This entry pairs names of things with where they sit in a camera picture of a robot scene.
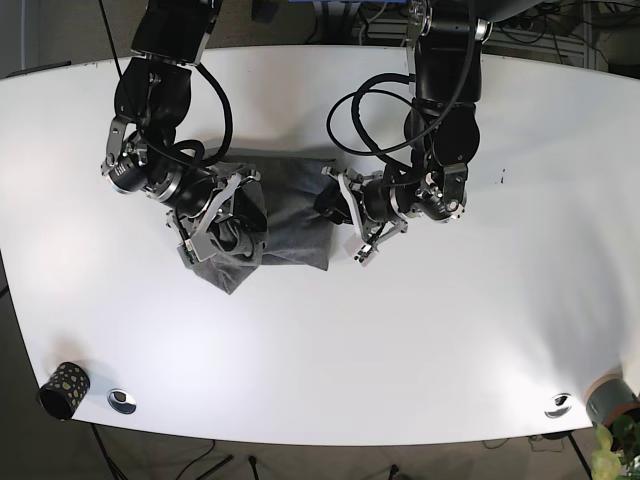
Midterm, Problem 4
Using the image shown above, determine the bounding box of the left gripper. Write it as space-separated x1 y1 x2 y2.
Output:
314 166 408 266

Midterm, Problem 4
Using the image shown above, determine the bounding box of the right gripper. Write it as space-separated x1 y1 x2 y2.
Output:
166 166 263 269

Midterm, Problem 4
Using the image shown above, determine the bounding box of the grey heather T-shirt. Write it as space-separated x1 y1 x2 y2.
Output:
190 155 333 294

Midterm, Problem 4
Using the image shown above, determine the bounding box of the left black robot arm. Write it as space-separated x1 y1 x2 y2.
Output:
314 1 491 264

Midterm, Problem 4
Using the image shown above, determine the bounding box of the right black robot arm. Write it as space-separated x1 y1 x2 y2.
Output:
101 1 267 267

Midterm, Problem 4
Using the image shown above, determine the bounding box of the left silver table grommet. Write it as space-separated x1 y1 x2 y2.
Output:
107 389 137 415

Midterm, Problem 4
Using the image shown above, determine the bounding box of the silver table grommet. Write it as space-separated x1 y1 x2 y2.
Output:
543 393 574 419
107 389 137 415

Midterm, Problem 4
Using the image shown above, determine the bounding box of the black gold-dotted cup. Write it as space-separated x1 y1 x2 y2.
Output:
37 362 91 421

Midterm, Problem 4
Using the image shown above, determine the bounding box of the right silver table grommet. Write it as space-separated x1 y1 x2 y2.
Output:
543 393 574 419

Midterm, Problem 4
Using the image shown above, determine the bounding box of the grey flower pot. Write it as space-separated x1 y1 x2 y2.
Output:
584 374 639 427

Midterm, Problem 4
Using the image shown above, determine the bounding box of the green potted plant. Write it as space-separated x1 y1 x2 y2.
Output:
591 414 639 480

